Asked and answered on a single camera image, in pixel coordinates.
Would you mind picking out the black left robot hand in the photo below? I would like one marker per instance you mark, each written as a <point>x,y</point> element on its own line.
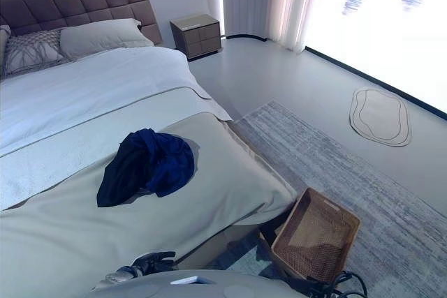
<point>153,261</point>

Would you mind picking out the dark blue garment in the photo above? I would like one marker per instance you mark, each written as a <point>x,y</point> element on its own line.
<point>171,165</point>

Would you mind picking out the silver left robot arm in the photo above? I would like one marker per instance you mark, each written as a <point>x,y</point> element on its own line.
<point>120,274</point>

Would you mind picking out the beige bed blanket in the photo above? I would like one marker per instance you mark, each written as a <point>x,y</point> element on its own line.
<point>209,179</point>

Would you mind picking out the brown woven wicker basket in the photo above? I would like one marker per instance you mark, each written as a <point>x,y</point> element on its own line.
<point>314,235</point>

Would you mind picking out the white bed duvet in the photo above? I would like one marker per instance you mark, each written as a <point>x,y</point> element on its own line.
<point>87,81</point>

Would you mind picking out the plain beige bed pillow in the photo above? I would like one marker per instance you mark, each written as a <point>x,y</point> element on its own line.
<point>101,36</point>

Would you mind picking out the grey robot torso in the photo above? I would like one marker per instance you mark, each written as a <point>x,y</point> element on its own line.
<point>209,287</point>

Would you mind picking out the grey striped area rug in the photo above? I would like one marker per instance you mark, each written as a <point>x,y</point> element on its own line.
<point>349,190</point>

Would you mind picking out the brown wooden nightstand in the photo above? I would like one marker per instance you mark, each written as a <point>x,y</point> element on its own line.
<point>195,38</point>

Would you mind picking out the grey patterned throw pillow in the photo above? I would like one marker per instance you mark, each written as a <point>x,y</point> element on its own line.
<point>31,50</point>

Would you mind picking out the beige pillow with dark piping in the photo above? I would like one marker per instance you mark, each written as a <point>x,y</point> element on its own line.
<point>3,43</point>

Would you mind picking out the small beige oval mat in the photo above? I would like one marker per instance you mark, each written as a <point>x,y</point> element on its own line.
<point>380,118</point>

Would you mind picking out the brown tufted upholstered headboard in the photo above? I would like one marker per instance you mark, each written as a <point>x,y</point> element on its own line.
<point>87,1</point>

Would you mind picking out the white pleated window curtain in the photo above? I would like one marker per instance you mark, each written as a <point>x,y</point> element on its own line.
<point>276,1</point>

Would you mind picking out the large bright window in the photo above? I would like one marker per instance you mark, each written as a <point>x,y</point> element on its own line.
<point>384,39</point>

